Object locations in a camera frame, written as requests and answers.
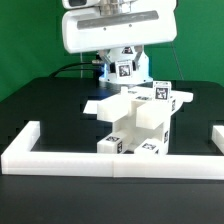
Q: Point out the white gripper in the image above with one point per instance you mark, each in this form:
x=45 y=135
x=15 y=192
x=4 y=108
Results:
x=98 y=25

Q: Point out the white tagged cube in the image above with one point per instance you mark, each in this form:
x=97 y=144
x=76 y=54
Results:
x=161 y=90
x=124 y=68

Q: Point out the white chair back frame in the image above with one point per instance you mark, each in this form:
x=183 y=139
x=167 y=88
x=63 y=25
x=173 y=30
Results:
x=138 y=102

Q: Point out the white chair seat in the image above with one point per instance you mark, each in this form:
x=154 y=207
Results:
x=136 y=135

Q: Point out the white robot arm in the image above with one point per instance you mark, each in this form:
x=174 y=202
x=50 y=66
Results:
x=138 y=77

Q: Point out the white marker sheet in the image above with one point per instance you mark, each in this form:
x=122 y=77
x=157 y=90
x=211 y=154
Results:
x=91 y=107

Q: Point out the white part at right edge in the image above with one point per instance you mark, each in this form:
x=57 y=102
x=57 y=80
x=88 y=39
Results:
x=218 y=136

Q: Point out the white U-shaped boundary frame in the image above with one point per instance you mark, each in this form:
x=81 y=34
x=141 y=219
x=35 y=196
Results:
x=19 y=158

